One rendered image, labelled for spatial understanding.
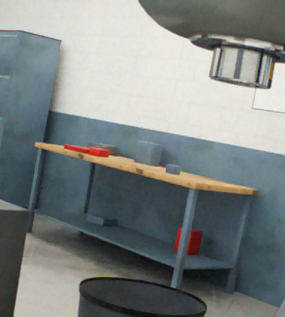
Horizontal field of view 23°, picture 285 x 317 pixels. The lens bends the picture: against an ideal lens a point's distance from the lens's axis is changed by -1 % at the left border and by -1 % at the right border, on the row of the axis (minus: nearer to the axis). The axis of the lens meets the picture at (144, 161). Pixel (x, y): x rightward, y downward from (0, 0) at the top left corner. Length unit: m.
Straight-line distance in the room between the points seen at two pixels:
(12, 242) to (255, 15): 0.45
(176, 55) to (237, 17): 6.28
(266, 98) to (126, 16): 2.14
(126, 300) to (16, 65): 5.22
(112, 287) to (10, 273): 1.97
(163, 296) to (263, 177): 3.15
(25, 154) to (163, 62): 2.02
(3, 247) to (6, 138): 6.97
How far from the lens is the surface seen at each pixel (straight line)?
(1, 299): 0.82
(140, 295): 2.81
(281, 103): 5.82
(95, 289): 2.73
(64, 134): 7.91
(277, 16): 0.46
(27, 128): 7.88
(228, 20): 0.46
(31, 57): 7.84
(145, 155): 6.35
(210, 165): 6.21
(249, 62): 0.51
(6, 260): 0.81
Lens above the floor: 1.24
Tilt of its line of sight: 3 degrees down
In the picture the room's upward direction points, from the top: 10 degrees clockwise
